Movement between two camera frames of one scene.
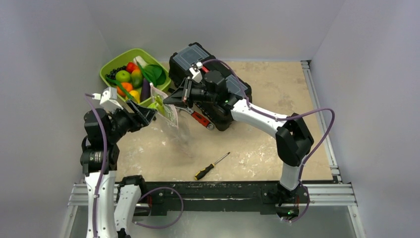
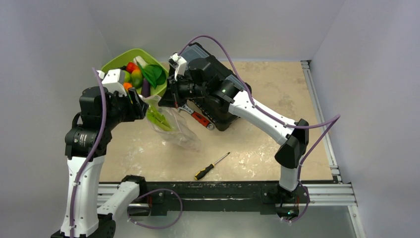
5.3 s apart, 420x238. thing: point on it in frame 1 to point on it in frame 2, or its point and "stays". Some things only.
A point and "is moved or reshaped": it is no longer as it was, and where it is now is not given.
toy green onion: [161, 109] to [158, 119]
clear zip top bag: [167, 119] is moved or reshaped
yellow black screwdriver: [199, 174] stays
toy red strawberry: [131, 66] stays
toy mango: [136, 79] stays
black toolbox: [209, 87] stays
